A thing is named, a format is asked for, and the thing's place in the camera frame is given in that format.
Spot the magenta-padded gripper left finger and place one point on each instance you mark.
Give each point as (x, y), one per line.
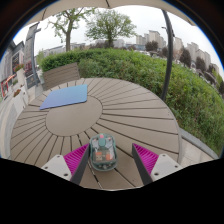
(78, 158)

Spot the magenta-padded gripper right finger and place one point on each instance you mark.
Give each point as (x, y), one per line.
(145, 159)

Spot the transparent teal computer mouse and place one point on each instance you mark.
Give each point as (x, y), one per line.
(103, 153)

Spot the blue rectangular mouse pad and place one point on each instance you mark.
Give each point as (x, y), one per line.
(65, 96)

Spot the green hedge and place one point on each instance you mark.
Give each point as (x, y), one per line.
(160, 80)

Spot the brown slatted outdoor chair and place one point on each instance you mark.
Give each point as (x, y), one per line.
(61, 76)

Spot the white planter box with flowers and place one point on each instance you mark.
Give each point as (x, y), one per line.
(18, 95)

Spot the dark curved umbrella pole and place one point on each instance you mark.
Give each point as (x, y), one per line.
(168, 56)

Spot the grey building with red signs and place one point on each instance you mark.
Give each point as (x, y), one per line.
(10, 66)

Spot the distant high-rise buildings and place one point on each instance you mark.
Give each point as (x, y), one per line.
(193, 51)

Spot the tall grey sign pillar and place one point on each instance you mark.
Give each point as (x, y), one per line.
(29, 50)

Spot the bare-trunked thin tree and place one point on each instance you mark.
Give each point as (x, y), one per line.
(68, 36)

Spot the round leafy green tree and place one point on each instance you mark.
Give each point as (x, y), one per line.
(106, 25)

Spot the beige patio umbrella canopy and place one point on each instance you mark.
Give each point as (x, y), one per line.
(100, 4)

